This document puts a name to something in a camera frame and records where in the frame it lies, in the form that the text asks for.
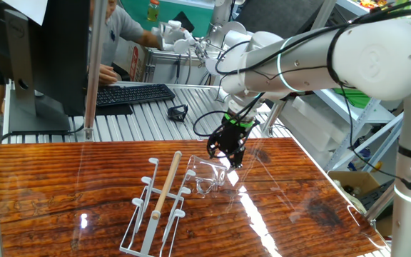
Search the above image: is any small black clip object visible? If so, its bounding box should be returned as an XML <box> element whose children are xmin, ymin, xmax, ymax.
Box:
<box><xmin>166</xmin><ymin>104</ymin><xmax>188</xmax><ymax>123</ymax></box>

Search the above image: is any black flat panel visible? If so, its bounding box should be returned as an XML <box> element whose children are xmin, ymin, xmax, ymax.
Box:
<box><xmin>172</xmin><ymin>10</ymin><xmax>196</xmax><ymax>34</ymax></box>

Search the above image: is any black desk pad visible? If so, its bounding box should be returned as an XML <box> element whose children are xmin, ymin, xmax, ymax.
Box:
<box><xmin>94</xmin><ymin>103</ymin><xmax>134</xmax><ymax>117</ymax></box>

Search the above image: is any dark grey panel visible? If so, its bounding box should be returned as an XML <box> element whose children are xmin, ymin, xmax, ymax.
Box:
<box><xmin>233</xmin><ymin>0</ymin><xmax>326</xmax><ymax>39</ymax></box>

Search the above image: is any black computer keyboard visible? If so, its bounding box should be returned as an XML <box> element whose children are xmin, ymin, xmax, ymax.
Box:
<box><xmin>96</xmin><ymin>84</ymin><xmax>176</xmax><ymax>108</ymax></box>

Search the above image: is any white foam packing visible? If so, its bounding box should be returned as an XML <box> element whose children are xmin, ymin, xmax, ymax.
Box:
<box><xmin>290</xmin><ymin>96</ymin><xmax>352</xmax><ymax>153</ymax></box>

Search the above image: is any black plastic device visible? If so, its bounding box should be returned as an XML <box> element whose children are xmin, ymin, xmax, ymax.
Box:
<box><xmin>360</xmin><ymin>180</ymin><xmax>395</xmax><ymax>211</ymax></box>

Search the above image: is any wood grain table mat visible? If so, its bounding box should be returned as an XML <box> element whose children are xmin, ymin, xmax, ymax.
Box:
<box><xmin>0</xmin><ymin>137</ymin><xmax>389</xmax><ymax>257</ymax></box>

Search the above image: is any white paper sheet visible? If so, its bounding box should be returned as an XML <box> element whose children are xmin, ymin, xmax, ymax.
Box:
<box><xmin>1</xmin><ymin>0</ymin><xmax>49</xmax><ymax>26</ymax></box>

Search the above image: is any green drink bottle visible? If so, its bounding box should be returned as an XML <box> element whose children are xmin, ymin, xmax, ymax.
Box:
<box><xmin>146</xmin><ymin>0</ymin><xmax>161</xmax><ymax>21</ymax></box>

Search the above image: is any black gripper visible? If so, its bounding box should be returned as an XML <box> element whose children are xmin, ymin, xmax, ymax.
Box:
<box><xmin>207</xmin><ymin>123</ymin><xmax>260</xmax><ymax>168</ymax></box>

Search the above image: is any white carton red print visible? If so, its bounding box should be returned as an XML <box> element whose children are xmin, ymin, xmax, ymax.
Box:
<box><xmin>114</xmin><ymin>37</ymin><xmax>146</xmax><ymax>83</ymax></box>

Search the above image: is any silver metal case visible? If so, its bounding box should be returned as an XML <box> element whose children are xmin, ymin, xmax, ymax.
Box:
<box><xmin>143</xmin><ymin>48</ymin><xmax>208</xmax><ymax>85</ymax></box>

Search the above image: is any black monitor power cable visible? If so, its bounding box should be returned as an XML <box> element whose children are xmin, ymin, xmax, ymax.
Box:
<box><xmin>0</xmin><ymin>123</ymin><xmax>86</xmax><ymax>144</ymax></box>

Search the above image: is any green backdrop board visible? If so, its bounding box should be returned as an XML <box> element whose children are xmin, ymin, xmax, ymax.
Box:
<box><xmin>119</xmin><ymin>0</ymin><xmax>214</xmax><ymax>36</ymax></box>

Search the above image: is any blue plastic bag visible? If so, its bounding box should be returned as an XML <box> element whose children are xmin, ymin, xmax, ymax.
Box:
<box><xmin>347</xmin><ymin>146</ymin><xmax>372</xmax><ymax>171</ymax></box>

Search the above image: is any grey metal pillar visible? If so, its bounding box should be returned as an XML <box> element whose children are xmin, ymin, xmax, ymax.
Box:
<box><xmin>210</xmin><ymin>0</ymin><xmax>233</xmax><ymax>29</ymax></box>

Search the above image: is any white haptic controller device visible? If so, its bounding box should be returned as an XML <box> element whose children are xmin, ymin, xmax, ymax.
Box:
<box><xmin>151</xmin><ymin>19</ymin><xmax>228</xmax><ymax>78</ymax></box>

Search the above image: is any clear glass cup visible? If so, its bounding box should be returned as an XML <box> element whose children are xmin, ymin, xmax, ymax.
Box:
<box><xmin>186</xmin><ymin>154</ymin><xmax>228</xmax><ymax>196</ymax></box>

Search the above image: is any brown cardboard box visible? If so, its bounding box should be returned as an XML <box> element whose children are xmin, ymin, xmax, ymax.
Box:
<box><xmin>328</xmin><ymin>170</ymin><xmax>394</xmax><ymax>236</ymax></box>

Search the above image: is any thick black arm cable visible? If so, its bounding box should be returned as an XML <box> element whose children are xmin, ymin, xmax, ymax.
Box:
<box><xmin>214</xmin><ymin>0</ymin><xmax>411</xmax><ymax>78</ymax></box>

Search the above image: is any colourful toys pile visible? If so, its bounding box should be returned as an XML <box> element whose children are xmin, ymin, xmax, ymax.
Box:
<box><xmin>360</xmin><ymin>0</ymin><xmax>388</xmax><ymax>10</ymax></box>

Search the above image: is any white metal shelf rack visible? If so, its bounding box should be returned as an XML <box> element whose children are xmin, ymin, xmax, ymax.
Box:
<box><xmin>314</xmin><ymin>0</ymin><xmax>406</xmax><ymax>172</ymax></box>

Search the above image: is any person right hand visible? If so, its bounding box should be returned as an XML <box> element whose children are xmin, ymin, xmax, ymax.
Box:
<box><xmin>98</xmin><ymin>64</ymin><xmax>119</xmax><ymax>86</ymax></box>

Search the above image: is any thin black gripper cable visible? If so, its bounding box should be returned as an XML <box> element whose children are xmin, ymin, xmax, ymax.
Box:
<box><xmin>337</xmin><ymin>84</ymin><xmax>411</xmax><ymax>191</ymax></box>

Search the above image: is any seated person grey shirt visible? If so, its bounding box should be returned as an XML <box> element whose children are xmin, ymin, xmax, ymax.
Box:
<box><xmin>100</xmin><ymin>0</ymin><xmax>146</xmax><ymax>67</ymax></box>

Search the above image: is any white wire cup rack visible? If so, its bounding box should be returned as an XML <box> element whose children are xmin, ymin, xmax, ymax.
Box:
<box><xmin>118</xmin><ymin>150</ymin><xmax>197</xmax><ymax>257</ymax></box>

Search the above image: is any black computer monitor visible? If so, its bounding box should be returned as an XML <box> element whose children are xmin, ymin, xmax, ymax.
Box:
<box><xmin>0</xmin><ymin>0</ymin><xmax>91</xmax><ymax>136</ymax></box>

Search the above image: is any person left forearm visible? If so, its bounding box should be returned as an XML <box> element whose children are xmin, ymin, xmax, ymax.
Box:
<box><xmin>136</xmin><ymin>30</ymin><xmax>163</xmax><ymax>49</ymax></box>

